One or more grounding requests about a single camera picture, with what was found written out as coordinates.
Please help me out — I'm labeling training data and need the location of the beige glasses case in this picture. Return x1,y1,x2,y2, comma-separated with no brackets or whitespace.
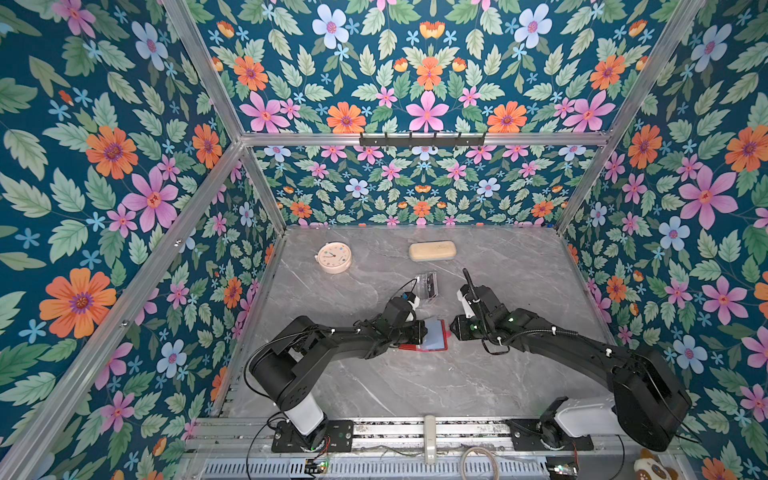
408,240,457,262

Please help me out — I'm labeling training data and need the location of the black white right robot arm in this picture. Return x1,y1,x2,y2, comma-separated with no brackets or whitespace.
450,277,692,452

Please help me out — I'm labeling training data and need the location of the plush panda toy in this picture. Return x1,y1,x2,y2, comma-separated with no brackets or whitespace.
633,448,679,480

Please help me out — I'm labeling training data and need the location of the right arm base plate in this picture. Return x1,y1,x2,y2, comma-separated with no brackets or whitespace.
504,418,594,451

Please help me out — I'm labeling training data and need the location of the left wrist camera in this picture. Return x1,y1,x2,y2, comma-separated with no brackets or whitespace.
401,292,420,310

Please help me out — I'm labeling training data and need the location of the red leather card holder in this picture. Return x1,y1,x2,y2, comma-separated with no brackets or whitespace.
399,319,449,353

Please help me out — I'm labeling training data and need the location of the white rail clip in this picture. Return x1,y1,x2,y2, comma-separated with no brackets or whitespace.
423,414,438,466

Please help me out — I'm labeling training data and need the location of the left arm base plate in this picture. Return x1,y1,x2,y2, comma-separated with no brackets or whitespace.
271,420,354,453

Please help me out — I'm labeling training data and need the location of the clear acrylic card stand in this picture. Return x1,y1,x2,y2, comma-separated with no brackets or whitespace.
414,271,439,302

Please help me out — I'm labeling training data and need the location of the coiled beige cable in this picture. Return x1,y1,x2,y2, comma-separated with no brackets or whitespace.
458,446,499,480

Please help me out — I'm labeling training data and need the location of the pink round alarm clock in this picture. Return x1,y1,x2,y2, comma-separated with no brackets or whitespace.
315,242,352,275

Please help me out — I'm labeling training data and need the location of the white vent grille strip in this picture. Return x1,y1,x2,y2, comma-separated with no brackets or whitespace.
199,455,550,479

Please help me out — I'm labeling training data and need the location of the aluminium front rail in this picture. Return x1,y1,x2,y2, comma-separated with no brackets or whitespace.
185,415,682,457

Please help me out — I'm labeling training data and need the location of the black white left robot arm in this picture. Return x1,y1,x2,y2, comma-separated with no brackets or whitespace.
243,291,428,450

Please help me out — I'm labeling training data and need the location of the black hook bar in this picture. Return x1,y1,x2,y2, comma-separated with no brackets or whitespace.
358,132,486,149

